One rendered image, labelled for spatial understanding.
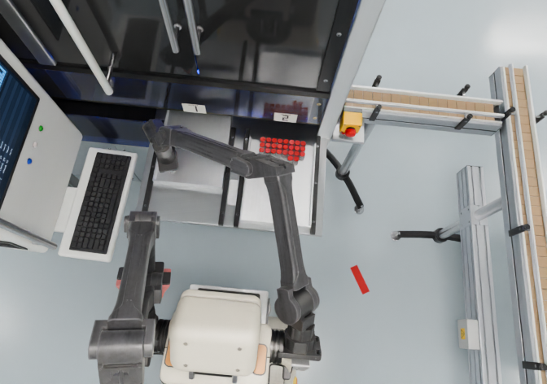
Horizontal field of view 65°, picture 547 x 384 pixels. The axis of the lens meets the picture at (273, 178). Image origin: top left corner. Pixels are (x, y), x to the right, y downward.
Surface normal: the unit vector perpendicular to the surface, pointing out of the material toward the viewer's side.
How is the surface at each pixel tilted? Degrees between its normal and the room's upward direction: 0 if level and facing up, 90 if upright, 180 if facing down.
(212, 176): 0
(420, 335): 0
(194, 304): 42
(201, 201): 0
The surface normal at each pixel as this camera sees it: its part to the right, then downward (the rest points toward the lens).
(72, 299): 0.04, -0.34
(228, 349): -0.04, 0.46
